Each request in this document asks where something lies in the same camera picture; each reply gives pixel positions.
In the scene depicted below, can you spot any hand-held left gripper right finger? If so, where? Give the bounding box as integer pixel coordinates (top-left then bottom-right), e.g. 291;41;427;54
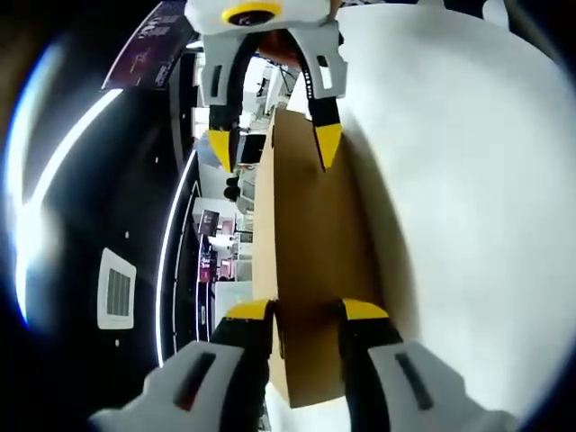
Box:
337;296;519;432

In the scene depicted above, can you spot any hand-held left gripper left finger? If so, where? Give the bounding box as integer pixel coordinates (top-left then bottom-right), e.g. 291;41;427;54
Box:
88;297;277;432

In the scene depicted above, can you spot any brown cardboard shoe box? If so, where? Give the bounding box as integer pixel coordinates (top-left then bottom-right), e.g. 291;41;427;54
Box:
250;106;410;410

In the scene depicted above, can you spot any dark purple display screen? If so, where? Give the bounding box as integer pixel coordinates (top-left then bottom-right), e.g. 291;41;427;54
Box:
102;0;195;92

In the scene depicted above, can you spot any white ceiling air vent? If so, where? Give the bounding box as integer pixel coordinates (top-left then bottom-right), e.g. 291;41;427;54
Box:
96;246;138;330

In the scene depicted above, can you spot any row of purple posters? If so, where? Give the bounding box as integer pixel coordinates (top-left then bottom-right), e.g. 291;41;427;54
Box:
196;207;238;284

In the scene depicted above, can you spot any bright ceiling light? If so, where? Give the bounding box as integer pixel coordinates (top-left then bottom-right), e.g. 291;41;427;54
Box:
8;87;125;325

